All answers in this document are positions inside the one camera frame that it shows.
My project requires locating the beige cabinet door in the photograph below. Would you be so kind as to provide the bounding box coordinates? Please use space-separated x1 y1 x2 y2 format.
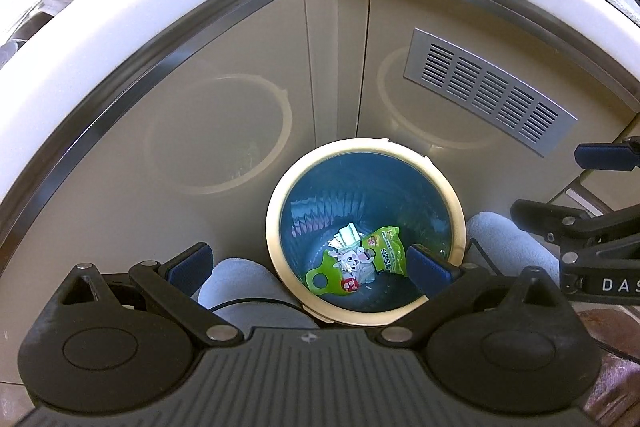
356 0 633 220
0 0 321 358

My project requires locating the black cable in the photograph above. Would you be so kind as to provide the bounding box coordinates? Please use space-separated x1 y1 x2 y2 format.
469 234 503 278
207 298 307 311

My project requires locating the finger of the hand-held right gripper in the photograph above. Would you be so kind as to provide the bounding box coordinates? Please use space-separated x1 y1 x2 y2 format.
510 199 640 266
574 141 640 172

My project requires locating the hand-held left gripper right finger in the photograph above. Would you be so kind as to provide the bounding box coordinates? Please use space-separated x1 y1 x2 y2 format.
380 244 566 350

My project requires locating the silver foil wrapper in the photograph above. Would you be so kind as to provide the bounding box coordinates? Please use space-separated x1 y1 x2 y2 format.
327 222 364 254

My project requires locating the green snack packet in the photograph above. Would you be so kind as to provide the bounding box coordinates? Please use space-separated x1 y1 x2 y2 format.
360 226 410 276

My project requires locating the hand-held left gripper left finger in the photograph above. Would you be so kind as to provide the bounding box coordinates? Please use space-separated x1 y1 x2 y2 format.
60 243 242 348

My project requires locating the green dog-print packet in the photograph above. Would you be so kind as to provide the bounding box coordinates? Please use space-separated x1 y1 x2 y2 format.
306 237 382 296

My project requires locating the grey cabinet vent grille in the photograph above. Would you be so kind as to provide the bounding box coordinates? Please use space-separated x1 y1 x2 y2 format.
402 27 578 158

